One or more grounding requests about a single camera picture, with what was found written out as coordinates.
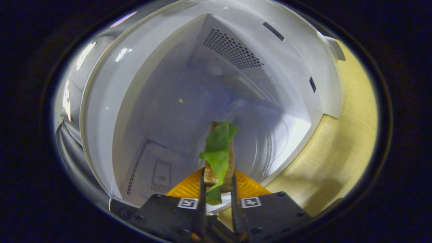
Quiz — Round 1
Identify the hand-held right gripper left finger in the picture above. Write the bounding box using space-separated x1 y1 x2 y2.
128 168 208 243

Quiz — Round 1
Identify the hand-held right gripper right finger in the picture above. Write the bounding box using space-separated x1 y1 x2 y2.
231 169 313 242

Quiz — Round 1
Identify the lettuce bread sandwich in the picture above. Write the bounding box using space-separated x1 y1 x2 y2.
199 120 238 206

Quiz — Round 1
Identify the white microwave oven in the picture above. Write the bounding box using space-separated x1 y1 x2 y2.
54 0 346 216

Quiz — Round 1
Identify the glass microwave turntable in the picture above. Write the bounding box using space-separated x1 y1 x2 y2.
175 98 313 184

